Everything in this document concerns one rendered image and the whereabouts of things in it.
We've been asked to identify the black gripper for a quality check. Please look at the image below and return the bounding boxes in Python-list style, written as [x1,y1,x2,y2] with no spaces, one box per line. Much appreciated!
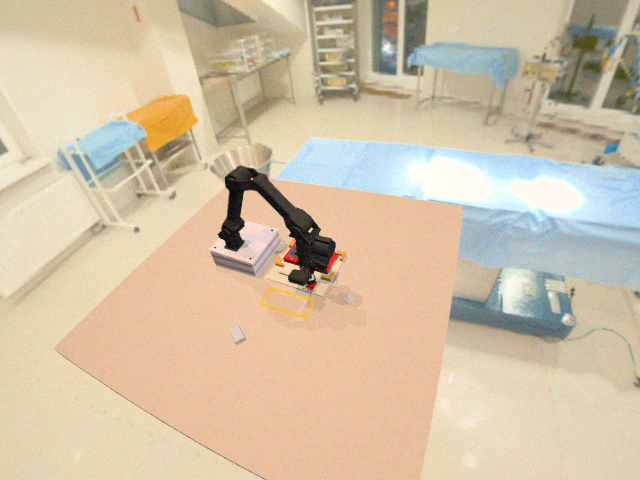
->
[288,250,315,286]

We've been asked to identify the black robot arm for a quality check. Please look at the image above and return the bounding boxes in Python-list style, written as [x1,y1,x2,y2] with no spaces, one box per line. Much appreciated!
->
[218,165,336,271]

